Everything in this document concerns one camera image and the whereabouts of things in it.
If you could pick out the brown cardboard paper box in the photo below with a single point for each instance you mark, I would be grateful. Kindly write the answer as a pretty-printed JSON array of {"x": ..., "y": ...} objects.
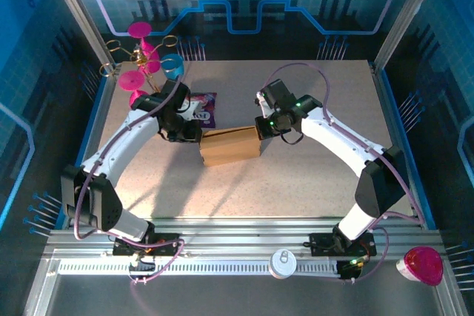
[{"x": 229, "y": 147}]

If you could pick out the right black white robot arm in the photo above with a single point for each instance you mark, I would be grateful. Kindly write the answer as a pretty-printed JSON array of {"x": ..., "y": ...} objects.
[{"x": 344, "y": 138}]

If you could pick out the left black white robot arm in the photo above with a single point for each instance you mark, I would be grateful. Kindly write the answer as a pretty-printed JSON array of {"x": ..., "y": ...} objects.
[{"x": 111, "y": 146}]

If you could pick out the purple candy bag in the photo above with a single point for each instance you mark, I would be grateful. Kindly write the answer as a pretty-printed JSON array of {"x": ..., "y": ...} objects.
[{"x": 207, "y": 105}]

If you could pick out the blue plastic goblet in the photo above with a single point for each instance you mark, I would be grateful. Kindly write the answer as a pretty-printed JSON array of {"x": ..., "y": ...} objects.
[{"x": 173, "y": 64}]

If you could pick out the pink plastic goblet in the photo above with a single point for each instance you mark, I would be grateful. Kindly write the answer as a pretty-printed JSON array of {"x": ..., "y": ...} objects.
[
  {"x": 152, "y": 66},
  {"x": 140, "y": 30},
  {"x": 131, "y": 81}
]

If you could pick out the white pull-tab can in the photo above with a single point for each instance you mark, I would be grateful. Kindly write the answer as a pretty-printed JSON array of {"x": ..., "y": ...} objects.
[{"x": 283, "y": 264}]

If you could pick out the small black circuit board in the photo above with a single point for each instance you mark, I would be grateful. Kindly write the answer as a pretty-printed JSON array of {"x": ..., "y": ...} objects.
[{"x": 352, "y": 268}]

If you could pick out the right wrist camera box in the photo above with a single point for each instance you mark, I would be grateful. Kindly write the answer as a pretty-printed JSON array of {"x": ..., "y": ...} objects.
[{"x": 277, "y": 92}]

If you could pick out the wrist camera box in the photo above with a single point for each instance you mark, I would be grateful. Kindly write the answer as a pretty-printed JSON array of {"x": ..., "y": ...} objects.
[
  {"x": 277, "y": 92},
  {"x": 174, "y": 94}
]

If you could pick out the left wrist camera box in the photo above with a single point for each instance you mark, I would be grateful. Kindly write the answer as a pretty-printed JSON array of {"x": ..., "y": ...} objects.
[{"x": 174, "y": 94}]

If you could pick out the aluminium table side rail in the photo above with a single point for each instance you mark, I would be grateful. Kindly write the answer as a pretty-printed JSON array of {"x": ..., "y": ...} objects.
[
  {"x": 383, "y": 101},
  {"x": 105, "y": 94}
]

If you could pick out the aluminium mounting rail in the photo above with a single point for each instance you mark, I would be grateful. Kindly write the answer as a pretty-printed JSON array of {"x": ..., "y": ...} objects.
[{"x": 240, "y": 236}]

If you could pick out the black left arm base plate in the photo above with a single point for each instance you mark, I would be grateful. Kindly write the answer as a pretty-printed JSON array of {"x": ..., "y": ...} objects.
[{"x": 166, "y": 243}]

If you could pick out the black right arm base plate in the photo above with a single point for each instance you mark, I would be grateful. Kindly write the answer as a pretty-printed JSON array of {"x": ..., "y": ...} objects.
[{"x": 322, "y": 243}]

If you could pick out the aluminium frame post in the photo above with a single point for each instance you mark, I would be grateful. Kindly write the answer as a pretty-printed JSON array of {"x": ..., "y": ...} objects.
[
  {"x": 405, "y": 16},
  {"x": 83, "y": 16}
]

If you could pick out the pink glass on rail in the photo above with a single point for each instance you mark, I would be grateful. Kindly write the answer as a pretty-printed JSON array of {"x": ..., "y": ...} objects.
[{"x": 422, "y": 266}]

